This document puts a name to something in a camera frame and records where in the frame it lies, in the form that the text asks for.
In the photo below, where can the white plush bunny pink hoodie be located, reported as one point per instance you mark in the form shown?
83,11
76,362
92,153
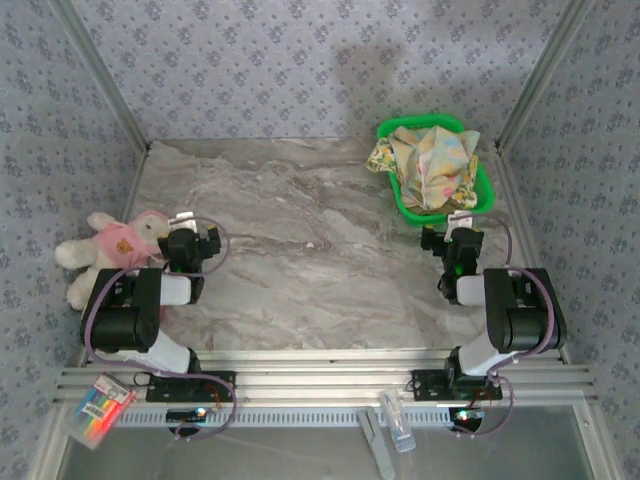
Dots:
115,245

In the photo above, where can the black controller board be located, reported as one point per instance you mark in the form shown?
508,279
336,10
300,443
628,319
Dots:
182,414
467,415

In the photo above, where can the green plastic basket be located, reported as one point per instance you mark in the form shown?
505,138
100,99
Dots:
482,195

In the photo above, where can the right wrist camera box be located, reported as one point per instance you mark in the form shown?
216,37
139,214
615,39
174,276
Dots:
460,218

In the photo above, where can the pastel pink flower skirt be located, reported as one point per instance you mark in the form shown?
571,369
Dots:
435,160

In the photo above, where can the aluminium rail frame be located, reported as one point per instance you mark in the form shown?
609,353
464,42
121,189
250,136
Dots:
320,375

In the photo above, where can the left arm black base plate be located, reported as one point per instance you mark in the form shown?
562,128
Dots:
170,390

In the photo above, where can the aluminium corner post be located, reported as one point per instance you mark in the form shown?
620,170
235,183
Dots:
571,20
74,20

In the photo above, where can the pack of coloured markers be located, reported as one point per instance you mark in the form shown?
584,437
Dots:
100,407

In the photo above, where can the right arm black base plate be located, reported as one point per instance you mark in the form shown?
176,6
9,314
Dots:
432,387

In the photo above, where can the lemon print skirt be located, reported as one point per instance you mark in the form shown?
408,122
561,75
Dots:
382,157

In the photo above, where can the left black controller board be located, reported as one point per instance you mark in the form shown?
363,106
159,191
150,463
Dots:
182,414

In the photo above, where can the clear plastic bottle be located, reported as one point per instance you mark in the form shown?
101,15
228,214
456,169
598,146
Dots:
397,425

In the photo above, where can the right black controller board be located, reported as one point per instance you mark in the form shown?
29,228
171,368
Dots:
467,415

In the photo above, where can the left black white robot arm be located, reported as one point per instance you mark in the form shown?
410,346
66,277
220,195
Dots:
125,320

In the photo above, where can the grey plastic clip tool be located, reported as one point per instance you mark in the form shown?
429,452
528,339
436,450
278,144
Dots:
377,445

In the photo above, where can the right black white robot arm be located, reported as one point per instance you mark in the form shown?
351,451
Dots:
520,325

